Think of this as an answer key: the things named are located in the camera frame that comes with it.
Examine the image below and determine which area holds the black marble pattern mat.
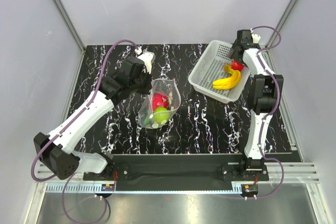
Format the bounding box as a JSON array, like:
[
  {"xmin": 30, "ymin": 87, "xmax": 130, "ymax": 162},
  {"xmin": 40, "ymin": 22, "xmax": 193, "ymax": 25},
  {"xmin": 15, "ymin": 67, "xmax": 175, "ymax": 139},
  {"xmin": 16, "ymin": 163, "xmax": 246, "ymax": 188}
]
[{"xmin": 68, "ymin": 44, "xmax": 293, "ymax": 154}]

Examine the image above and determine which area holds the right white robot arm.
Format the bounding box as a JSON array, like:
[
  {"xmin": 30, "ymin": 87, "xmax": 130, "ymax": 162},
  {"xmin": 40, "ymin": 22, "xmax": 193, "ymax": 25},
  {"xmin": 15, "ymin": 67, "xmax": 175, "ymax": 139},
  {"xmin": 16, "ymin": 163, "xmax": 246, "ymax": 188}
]
[{"xmin": 229, "ymin": 29, "xmax": 283, "ymax": 180}]

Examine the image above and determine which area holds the slotted white cable duct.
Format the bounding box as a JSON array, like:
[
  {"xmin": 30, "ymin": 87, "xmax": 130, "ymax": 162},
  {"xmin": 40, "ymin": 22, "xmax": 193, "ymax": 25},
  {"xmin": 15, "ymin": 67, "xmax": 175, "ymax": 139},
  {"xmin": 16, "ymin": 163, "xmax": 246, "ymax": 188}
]
[{"xmin": 46, "ymin": 183, "xmax": 116, "ymax": 194}]

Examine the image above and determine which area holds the green apple toy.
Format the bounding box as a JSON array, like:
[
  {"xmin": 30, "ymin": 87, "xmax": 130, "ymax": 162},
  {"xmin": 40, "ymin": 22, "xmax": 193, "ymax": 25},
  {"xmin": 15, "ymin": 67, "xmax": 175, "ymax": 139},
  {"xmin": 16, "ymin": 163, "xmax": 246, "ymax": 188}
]
[{"xmin": 153, "ymin": 106, "xmax": 170, "ymax": 125}]

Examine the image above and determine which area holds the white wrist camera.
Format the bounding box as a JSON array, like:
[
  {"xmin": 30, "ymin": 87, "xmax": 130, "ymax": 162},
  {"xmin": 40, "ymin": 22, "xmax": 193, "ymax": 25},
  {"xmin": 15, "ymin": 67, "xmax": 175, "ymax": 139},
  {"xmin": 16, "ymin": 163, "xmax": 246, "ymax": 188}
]
[
  {"xmin": 134, "ymin": 48, "xmax": 155, "ymax": 74},
  {"xmin": 251, "ymin": 33, "xmax": 261, "ymax": 44}
]

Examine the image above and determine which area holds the red apple toy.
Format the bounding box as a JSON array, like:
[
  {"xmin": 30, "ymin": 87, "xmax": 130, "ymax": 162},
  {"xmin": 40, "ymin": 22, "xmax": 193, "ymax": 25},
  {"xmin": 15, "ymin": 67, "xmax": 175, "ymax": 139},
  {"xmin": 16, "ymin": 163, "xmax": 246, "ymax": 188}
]
[{"xmin": 231, "ymin": 61, "xmax": 245, "ymax": 71}]

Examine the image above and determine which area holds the red dragon fruit toy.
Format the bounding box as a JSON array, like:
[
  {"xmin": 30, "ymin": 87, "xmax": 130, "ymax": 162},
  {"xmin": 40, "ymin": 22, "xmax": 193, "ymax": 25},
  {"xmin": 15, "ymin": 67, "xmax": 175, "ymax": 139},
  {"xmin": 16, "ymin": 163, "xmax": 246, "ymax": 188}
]
[{"xmin": 152, "ymin": 93, "xmax": 169, "ymax": 111}]

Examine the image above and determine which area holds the yellow banana bunch toy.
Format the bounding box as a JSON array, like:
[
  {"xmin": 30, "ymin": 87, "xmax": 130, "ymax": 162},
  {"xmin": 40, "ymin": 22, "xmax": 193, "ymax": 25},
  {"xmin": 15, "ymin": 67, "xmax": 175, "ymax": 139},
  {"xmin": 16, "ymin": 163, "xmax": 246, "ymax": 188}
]
[{"xmin": 213, "ymin": 65, "xmax": 242, "ymax": 90}]

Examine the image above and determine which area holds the white plastic basket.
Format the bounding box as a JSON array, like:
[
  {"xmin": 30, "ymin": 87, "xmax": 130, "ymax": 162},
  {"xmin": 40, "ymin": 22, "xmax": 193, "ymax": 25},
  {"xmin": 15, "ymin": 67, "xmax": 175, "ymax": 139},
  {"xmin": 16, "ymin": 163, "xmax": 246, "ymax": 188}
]
[{"xmin": 188, "ymin": 40, "xmax": 251, "ymax": 103}]

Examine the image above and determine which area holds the left aluminium frame post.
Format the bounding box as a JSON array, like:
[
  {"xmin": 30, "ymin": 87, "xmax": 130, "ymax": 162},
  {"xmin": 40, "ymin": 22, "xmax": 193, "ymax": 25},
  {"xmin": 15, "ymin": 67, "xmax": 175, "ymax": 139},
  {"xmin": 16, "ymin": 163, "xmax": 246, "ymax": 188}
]
[{"xmin": 36, "ymin": 0, "xmax": 86, "ymax": 54}]

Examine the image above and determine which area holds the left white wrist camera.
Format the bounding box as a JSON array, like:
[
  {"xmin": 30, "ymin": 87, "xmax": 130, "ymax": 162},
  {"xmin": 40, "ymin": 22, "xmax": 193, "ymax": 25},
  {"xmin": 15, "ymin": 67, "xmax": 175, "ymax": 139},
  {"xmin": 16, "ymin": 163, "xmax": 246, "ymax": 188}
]
[{"xmin": 134, "ymin": 48, "xmax": 155, "ymax": 74}]

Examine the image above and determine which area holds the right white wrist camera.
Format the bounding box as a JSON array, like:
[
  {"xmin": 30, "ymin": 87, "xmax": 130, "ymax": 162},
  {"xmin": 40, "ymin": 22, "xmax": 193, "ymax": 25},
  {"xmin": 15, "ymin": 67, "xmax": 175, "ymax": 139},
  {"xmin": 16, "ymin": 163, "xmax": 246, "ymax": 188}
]
[{"xmin": 251, "ymin": 33, "xmax": 261, "ymax": 44}]

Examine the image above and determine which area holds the clear dotted zip top bag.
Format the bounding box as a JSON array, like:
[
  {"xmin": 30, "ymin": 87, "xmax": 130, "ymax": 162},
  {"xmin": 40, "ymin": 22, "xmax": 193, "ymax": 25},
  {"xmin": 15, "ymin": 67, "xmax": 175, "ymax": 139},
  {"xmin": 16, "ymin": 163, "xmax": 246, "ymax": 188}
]
[{"xmin": 138, "ymin": 79, "xmax": 181, "ymax": 129}]

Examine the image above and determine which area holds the right aluminium frame post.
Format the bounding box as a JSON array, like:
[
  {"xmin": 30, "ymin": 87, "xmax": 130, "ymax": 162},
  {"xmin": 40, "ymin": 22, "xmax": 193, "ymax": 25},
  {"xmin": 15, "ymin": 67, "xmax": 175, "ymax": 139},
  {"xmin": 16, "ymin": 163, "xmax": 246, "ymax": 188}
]
[{"xmin": 265, "ymin": 0, "xmax": 316, "ymax": 51}]

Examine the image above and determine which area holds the aluminium frame post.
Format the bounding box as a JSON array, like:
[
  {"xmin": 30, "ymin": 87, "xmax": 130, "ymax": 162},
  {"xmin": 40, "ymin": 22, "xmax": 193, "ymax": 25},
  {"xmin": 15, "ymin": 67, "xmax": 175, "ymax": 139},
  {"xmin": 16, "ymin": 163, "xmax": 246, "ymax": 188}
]
[
  {"xmin": 36, "ymin": 0, "xmax": 86, "ymax": 54},
  {"xmin": 265, "ymin": 0, "xmax": 316, "ymax": 51}
]

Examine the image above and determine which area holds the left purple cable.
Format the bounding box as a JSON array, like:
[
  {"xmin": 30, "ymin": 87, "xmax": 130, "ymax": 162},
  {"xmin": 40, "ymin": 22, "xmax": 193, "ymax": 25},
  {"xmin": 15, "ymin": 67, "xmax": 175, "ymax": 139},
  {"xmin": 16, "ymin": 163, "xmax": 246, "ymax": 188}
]
[{"xmin": 30, "ymin": 39, "xmax": 142, "ymax": 222}]

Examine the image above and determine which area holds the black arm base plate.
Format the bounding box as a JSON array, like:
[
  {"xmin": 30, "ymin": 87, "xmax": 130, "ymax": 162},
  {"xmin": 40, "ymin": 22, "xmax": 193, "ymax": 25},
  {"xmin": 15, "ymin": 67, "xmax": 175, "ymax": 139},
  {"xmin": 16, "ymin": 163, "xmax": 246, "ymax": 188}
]
[{"xmin": 83, "ymin": 154, "xmax": 269, "ymax": 193}]

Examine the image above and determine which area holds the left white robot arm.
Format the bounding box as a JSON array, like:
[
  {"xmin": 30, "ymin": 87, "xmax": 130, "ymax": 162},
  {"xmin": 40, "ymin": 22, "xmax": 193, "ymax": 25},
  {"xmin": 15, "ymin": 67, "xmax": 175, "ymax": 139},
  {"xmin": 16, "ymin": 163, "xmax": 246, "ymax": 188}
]
[{"xmin": 34, "ymin": 52, "xmax": 155, "ymax": 180}]

